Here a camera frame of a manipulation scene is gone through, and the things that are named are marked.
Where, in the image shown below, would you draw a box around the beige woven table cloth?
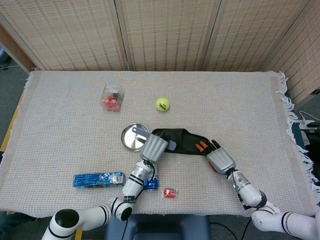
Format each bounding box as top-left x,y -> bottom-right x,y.
0,69 -> 320,219

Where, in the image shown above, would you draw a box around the yellow tennis ball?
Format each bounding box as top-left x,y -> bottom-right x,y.
155,96 -> 171,113

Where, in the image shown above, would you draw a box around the black pouch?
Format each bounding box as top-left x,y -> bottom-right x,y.
151,127 -> 216,157

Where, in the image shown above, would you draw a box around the blue cookie box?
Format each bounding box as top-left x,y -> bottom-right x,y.
72,170 -> 126,191

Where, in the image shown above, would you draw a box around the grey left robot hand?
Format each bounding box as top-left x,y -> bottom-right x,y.
139,133 -> 169,165

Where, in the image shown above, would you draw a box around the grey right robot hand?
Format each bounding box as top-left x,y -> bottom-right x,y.
194,139 -> 237,175

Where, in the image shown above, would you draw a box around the round stainless steel plate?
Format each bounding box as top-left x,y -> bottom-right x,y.
120,122 -> 151,153

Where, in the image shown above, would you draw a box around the clear plastic box red parts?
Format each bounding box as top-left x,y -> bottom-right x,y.
100,83 -> 125,113

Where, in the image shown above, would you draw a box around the red wrapped candy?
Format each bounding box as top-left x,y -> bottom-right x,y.
160,187 -> 180,200

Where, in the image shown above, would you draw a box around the woven folding screen panel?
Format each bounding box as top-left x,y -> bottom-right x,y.
261,0 -> 320,103
0,0 -> 131,72
113,0 -> 223,72
0,23 -> 38,71
201,0 -> 317,72

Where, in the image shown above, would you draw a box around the white cable on floor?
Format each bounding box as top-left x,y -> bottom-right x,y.
298,111 -> 316,126

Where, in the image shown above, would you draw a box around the blue white drink can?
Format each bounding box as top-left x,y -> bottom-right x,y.
143,169 -> 160,191

